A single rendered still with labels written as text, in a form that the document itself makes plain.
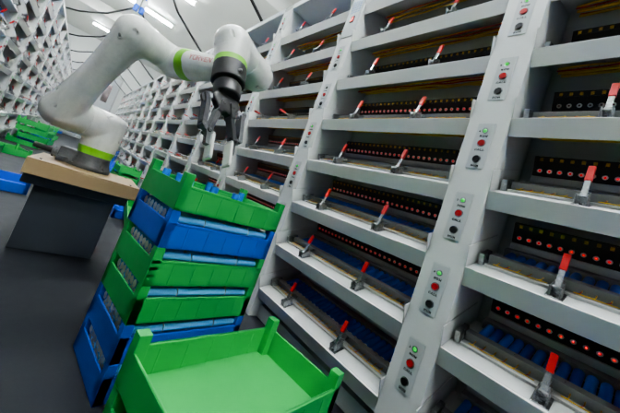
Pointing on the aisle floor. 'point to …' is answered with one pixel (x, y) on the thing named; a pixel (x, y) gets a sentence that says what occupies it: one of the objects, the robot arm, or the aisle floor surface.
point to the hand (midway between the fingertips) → (218, 151)
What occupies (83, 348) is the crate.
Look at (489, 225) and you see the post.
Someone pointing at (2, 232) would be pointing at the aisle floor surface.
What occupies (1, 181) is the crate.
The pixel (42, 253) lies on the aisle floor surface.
